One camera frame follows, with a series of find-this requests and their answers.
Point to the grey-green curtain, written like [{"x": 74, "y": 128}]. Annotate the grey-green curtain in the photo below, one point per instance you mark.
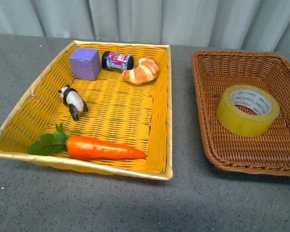
[{"x": 260, "y": 25}]

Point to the small black labelled jar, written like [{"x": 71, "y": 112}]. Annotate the small black labelled jar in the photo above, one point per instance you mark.
[{"x": 113, "y": 60}]

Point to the toy panda figure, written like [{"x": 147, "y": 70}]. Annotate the toy panda figure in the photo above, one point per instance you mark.
[{"x": 72, "y": 99}]

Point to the toy orange carrot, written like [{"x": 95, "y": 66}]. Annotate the toy orange carrot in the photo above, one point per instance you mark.
[{"x": 82, "y": 147}]

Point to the purple foam cube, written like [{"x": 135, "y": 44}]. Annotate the purple foam cube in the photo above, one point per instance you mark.
[{"x": 85, "y": 63}]

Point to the yellowish packing tape roll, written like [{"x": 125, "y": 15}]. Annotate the yellowish packing tape roll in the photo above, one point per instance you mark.
[{"x": 246, "y": 110}]

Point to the yellow woven basket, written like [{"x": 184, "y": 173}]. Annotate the yellow woven basket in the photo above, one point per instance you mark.
[{"x": 118, "y": 112}]

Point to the brown wicker basket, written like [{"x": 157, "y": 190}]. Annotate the brown wicker basket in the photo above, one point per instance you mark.
[{"x": 213, "y": 72}]

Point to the toy croissant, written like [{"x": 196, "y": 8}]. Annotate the toy croissant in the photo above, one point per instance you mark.
[{"x": 146, "y": 71}]

